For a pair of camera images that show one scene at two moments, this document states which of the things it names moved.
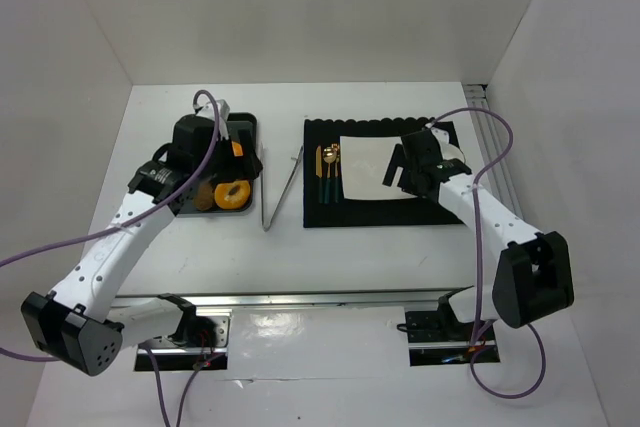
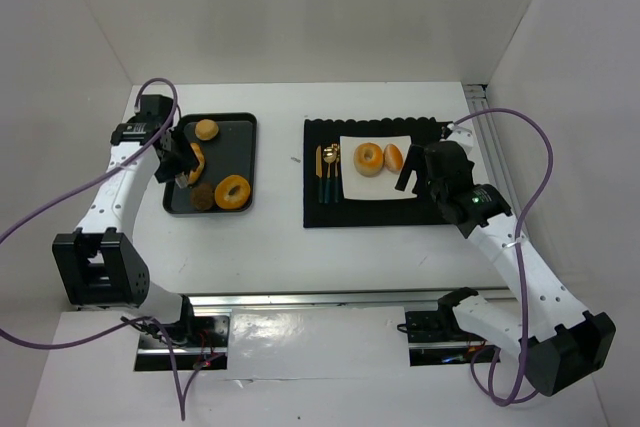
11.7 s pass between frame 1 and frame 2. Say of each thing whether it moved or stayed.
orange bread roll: moved
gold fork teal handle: stayed
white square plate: stayed
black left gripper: moved
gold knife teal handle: stayed
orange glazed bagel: stayed
